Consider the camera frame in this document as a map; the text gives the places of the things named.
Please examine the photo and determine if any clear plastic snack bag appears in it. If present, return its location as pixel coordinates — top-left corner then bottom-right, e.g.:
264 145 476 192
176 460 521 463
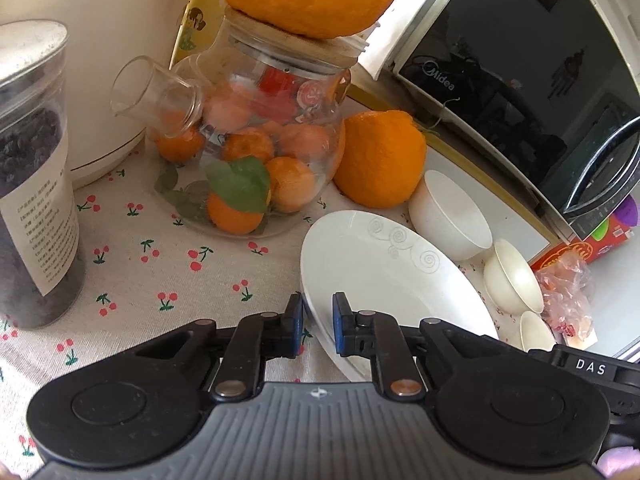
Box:
534 252 599 352

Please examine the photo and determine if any black microwave oven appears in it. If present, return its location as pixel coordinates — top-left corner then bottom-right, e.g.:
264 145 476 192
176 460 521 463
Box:
390 0 640 241

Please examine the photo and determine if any red cardboard box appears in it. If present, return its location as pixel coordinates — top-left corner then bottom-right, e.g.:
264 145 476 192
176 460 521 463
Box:
529 194 640 275

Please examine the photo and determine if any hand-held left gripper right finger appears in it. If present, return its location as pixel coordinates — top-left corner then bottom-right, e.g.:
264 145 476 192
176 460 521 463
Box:
332 291 507 404

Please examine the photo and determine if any person's right hand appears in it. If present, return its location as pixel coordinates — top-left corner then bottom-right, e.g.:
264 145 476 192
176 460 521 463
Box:
599 446 640 480

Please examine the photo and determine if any clear glass jar with spout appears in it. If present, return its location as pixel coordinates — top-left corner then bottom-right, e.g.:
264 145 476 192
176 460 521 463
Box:
110 7 354 237

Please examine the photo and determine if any cream round appliance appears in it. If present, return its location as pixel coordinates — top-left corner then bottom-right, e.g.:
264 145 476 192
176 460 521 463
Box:
0 0 212 192

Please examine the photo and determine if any small white bowl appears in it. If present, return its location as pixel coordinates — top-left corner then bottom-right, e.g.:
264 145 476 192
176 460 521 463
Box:
519 311 557 353

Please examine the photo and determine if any cherry print tablecloth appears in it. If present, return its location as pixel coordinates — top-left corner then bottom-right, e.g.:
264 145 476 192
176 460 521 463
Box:
0 145 526 480

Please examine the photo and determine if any medium white bowl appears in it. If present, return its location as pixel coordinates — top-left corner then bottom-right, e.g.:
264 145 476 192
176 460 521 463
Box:
482 238 545 314

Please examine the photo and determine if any green leaf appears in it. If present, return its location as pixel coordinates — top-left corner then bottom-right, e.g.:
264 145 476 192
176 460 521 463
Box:
206 156 272 214

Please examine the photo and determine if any large white bowl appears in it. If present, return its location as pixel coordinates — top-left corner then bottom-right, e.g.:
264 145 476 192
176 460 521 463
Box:
407 170 494 262

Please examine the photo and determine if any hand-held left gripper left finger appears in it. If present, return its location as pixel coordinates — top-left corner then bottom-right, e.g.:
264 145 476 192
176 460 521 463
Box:
134 292 306 404

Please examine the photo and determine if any pile of small oranges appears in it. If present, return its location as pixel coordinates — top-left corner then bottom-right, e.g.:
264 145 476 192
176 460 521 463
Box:
155 80 347 236

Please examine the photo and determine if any white plate with swirl pattern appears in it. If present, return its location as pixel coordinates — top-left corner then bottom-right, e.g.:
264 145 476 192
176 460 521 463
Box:
300 210 501 383

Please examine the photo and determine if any clear canister of dark contents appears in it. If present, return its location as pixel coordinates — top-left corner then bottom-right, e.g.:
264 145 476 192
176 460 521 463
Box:
0 20 87 332

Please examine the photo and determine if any white stand with gold frame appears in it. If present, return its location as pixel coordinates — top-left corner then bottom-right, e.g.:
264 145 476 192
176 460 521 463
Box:
345 84 567 262

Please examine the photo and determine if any yellow tea box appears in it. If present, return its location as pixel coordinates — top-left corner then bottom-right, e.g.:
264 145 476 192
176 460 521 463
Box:
170 0 237 69

